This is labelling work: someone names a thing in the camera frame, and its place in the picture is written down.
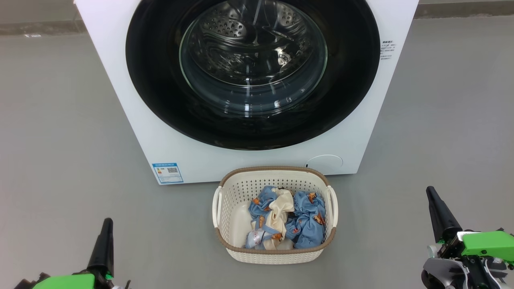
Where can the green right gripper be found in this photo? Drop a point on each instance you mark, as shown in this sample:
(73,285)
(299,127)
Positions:
(488,243)

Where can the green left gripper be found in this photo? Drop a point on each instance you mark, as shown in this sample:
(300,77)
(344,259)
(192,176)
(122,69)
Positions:
(64,281)

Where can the blue patterned garment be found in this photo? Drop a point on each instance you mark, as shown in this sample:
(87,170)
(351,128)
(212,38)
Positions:
(307,224)

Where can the cream and orange garment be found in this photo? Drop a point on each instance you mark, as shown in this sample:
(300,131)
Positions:
(279,212)

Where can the dark round glass washer door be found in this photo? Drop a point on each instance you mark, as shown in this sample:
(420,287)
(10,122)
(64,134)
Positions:
(152,80)

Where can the white front-load washing machine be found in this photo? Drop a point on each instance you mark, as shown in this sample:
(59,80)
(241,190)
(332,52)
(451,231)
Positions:
(108,80)

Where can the blue energy label sticker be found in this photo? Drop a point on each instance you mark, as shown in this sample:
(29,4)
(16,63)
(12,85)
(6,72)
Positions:
(168,173)

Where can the round white filter cover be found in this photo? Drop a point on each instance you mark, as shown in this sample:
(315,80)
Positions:
(324,163)

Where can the cream perforated laundry basket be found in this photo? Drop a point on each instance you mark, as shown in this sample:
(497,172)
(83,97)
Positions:
(241,188)

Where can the small black text sticker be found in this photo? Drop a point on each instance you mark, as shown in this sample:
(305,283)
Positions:
(387,49)

